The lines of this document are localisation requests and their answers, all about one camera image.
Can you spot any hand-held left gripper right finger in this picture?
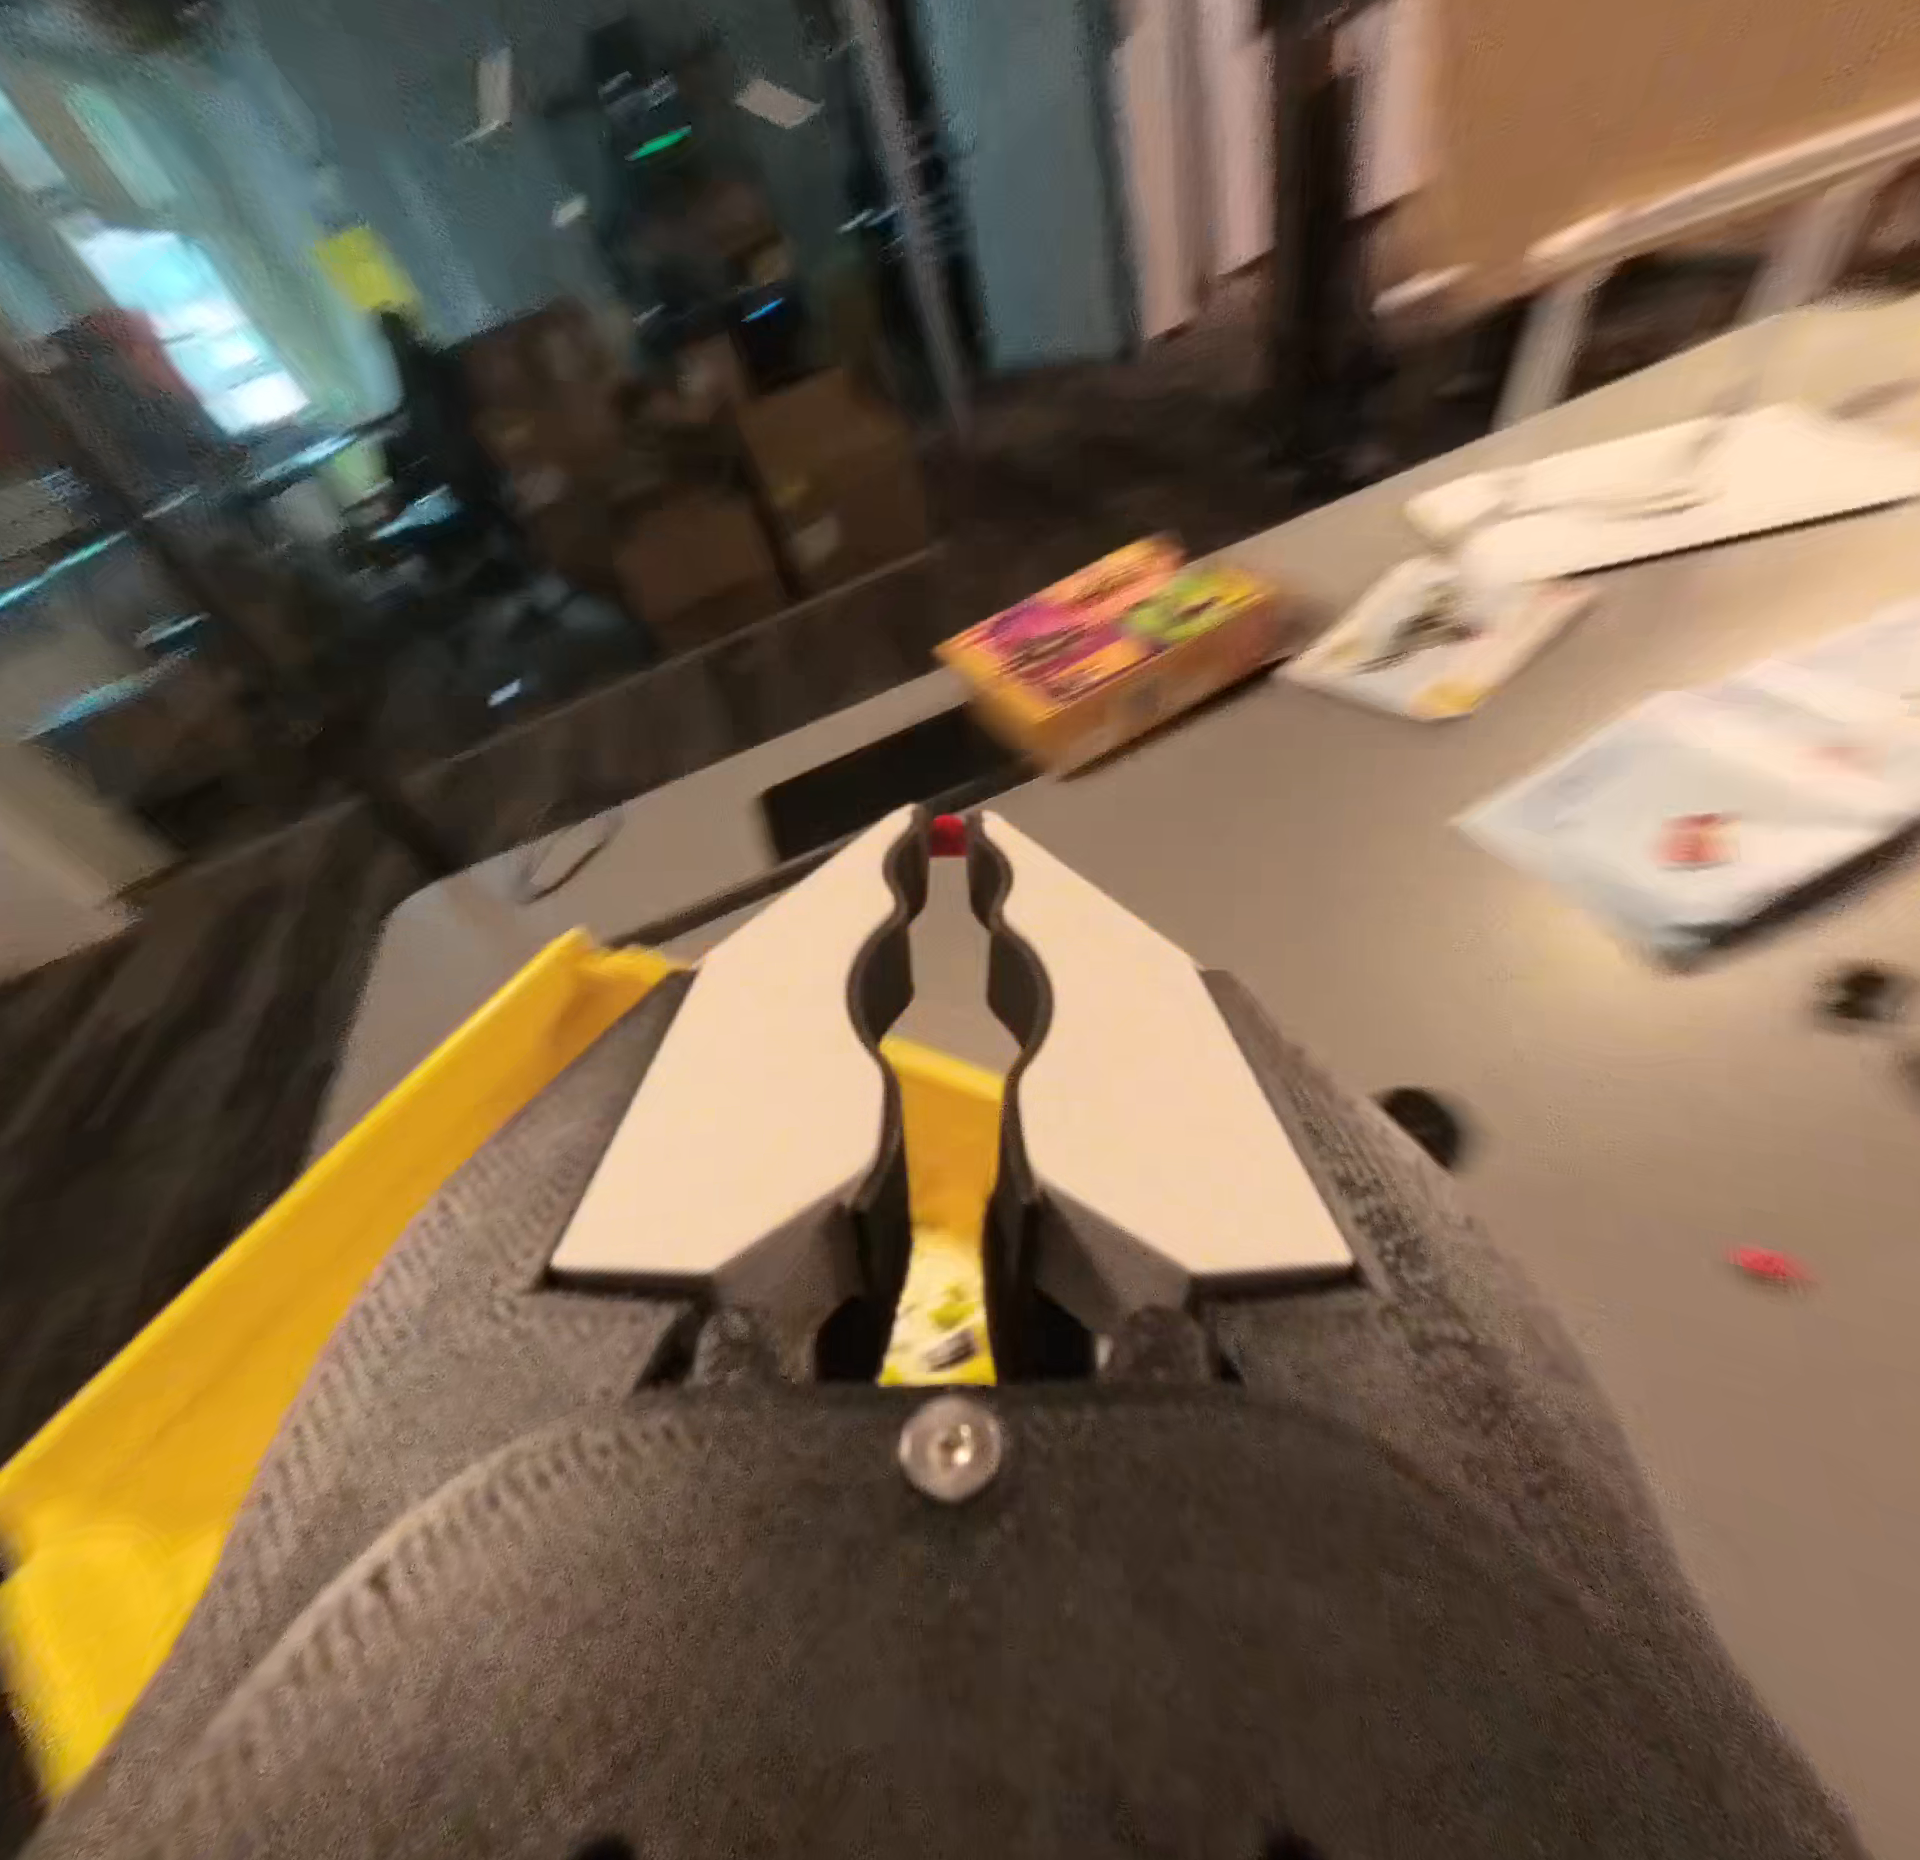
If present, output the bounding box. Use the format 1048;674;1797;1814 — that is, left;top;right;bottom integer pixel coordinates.
967;809;1359;1352

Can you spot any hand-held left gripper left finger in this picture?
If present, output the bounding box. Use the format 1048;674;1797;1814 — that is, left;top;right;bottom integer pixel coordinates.
548;807;921;1352

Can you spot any yellow plastic bin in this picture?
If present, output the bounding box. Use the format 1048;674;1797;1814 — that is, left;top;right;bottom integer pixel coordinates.
0;927;1004;1803

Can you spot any lego instruction booklet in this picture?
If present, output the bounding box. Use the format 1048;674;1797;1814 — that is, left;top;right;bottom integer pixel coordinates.
1284;553;1600;720
1451;600;1920;978

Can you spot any colourful cardboard lego box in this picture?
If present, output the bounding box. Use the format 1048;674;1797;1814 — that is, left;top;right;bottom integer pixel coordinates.
933;534;1293;774

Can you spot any closed lego instruction booklet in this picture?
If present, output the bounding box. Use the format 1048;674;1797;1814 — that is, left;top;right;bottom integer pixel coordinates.
1284;553;1600;720

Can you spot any pile of cardboard boxes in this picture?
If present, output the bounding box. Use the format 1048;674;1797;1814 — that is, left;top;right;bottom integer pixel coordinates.
466;300;941;647

